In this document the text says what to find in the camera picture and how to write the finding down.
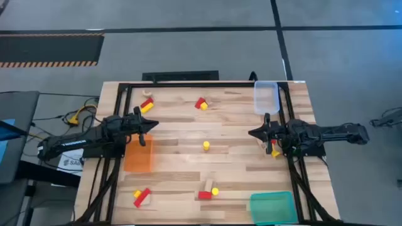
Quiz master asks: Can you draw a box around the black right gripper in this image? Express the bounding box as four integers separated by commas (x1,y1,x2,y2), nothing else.
247,112,286,154

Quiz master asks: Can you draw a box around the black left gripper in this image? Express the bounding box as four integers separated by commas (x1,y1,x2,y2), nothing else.
125,106,160,148

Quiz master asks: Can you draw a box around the long red wooden block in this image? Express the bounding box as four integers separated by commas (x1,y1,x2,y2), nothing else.
133,187,152,209

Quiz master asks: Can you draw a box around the clear plastic bin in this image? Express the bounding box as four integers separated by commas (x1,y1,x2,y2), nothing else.
253,80,281,116

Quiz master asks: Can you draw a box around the orange translucent plastic bin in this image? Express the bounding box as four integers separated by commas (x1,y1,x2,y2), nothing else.
123,134,154,173

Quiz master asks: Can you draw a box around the black perforated floor panel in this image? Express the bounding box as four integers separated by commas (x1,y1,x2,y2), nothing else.
141,70,220,82

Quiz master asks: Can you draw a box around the green translucent plastic bin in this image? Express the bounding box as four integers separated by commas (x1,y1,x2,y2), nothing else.
249,191,299,226

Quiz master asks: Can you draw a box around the white printed paper sheet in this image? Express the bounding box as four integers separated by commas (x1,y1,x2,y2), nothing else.
57,148,85,177

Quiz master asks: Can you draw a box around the black desk base bar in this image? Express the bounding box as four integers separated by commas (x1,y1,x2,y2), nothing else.
15,159,82,189

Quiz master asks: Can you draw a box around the black hazard-striped floor mat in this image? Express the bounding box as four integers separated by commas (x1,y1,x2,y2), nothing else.
0,33,105,68

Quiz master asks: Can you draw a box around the grey desk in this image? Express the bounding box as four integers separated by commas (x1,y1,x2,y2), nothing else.
0,90,41,185

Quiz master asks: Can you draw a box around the black floor stand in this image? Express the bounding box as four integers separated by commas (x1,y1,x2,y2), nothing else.
369,107,402,128

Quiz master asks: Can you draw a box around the blue panel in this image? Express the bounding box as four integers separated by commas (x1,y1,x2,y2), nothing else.
0,118,16,164

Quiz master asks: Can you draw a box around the black aluminium table frame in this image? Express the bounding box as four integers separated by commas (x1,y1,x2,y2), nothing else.
75,81,339,226

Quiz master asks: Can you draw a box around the yellow cable with plug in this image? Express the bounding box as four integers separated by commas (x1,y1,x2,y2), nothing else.
67,104,98,126

